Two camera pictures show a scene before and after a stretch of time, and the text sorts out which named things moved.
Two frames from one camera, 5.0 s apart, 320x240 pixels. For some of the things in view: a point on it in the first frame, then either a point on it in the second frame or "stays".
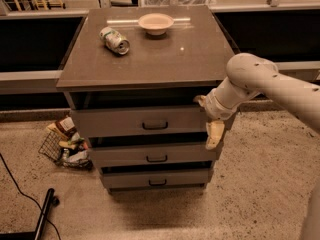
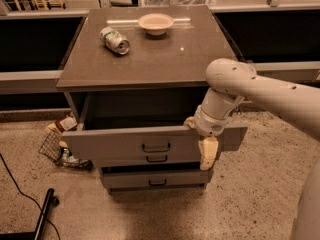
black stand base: x=51 y=200 stays
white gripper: x=215 y=108 -> x=209 y=124
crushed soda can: x=115 y=40 stays
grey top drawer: x=154 y=121 -> x=145 y=144
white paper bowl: x=155 y=23 stays
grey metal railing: x=49 y=80 stays
